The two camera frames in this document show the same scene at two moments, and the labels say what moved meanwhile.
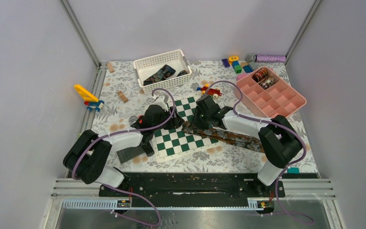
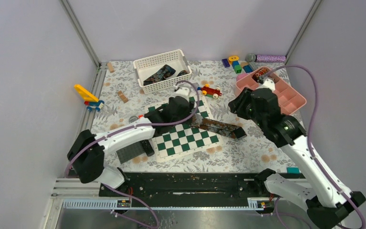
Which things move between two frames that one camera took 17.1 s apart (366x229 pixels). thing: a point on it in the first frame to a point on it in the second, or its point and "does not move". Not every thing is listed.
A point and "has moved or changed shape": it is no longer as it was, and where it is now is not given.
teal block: x=293 y=170 does not move
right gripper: x=196 y=123 to x=236 y=105
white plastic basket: x=162 y=72 does not move
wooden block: x=110 y=67 does not move
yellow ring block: x=233 y=58 does not move
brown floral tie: x=241 y=140 has moved or changed shape
